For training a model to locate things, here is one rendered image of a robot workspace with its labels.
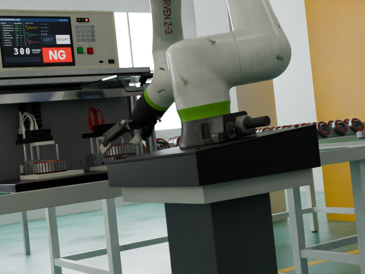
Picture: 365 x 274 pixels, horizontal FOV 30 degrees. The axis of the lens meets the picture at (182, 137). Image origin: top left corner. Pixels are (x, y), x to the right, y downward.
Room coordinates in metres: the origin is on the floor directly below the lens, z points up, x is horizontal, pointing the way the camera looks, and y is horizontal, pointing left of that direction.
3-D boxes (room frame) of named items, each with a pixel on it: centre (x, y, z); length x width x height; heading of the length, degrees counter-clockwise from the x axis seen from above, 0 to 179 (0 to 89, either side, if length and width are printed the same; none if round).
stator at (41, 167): (2.12, 0.42, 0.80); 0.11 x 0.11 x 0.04
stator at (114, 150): (2.25, 0.22, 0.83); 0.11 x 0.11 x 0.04
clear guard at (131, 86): (2.30, 0.15, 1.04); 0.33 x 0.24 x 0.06; 34
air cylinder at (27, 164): (2.24, 0.50, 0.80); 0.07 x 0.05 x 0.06; 124
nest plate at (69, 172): (2.12, 0.42, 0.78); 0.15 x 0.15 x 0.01; 34
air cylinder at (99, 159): (2.37, 0.30, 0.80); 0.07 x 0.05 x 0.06; 124
